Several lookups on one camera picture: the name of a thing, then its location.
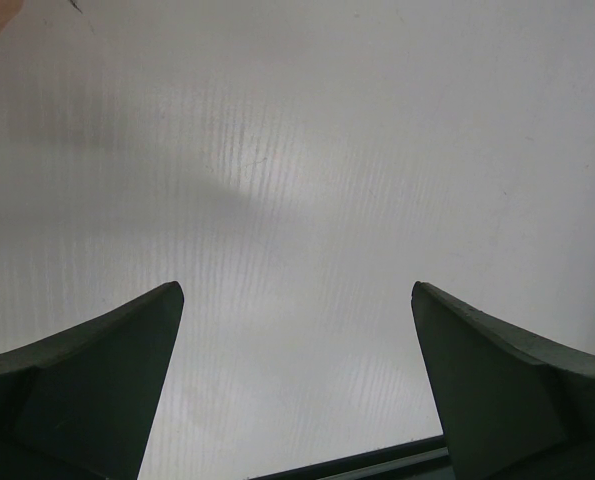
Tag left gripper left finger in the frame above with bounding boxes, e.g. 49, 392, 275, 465
0, 282, 184, 479

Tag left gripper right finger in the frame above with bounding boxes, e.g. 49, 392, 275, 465
411, 282, 595, 479

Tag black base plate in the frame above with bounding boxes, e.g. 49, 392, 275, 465
257, 436, 455, 480

